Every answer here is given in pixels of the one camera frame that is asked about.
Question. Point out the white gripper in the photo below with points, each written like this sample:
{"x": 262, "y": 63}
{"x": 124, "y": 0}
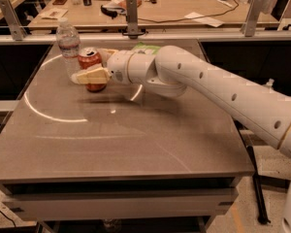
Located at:
{"x": 117, "y": 66}

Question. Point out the red Coca-Cola can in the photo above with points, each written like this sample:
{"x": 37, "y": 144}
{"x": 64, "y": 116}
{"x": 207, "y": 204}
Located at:
{"x": 87, "y": 58}

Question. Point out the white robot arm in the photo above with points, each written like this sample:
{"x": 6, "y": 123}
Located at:
{"x": 170, "y": 70}

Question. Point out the clear plastic water bottle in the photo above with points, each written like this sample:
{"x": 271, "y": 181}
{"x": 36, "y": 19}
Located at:
{"x": 68, "y": 40}

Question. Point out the green chip bag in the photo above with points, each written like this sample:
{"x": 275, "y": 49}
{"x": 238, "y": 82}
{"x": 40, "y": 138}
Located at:
{"x": 145, "y": 49}

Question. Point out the black sunglasses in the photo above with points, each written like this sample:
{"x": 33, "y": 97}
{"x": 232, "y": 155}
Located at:
{"x": 112, "y": 13}

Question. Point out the paper card on desk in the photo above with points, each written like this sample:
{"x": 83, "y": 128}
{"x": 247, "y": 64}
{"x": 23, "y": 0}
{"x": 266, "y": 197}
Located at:
{"x": 54, "y": 13}

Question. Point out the background wooden desk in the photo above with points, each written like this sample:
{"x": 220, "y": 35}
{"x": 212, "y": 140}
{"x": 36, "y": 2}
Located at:
{"x": 161, "y": 14}

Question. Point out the white paper sheet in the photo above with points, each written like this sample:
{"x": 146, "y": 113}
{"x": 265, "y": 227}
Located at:
{"x": 210, "y": 21}

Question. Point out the black floor pole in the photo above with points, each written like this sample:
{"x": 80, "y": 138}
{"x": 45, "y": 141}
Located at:
{"x": 262, "y": 211}

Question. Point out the middle metal bracket post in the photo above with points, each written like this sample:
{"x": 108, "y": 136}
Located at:
{"x": 132, "y": 30}

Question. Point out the metal bracket post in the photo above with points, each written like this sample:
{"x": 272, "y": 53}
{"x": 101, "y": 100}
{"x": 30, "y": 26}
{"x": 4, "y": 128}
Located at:
{"x": 249, "y": 26}
{"x": 16, "y": 30}
{"x": 132, "y": 30}

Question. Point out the left metal bracket post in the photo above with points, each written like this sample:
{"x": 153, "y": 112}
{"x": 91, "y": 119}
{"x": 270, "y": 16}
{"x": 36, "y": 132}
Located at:
{"x": 16, "y": 30}

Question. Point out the right metal bracket post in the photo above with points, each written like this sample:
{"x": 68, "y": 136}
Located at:
{"x": 249, "y": 26}

